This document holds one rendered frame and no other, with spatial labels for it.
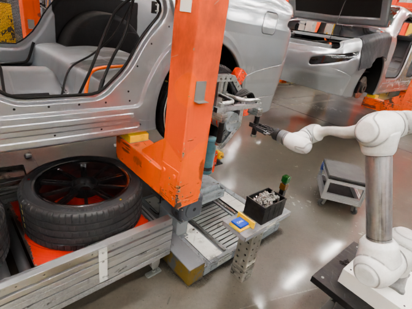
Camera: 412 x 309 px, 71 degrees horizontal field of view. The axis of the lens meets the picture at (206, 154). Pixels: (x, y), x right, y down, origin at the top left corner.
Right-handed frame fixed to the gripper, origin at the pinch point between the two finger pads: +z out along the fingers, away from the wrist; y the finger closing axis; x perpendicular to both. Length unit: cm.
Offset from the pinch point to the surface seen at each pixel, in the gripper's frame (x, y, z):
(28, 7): 46, -70, 258
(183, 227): -69, -50, 4
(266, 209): -27, -37, -45
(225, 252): -75, -36, -25
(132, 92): 16, -72, 38
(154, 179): -24, -76, 5
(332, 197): -71, 93, -35
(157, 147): -6, -73, 7
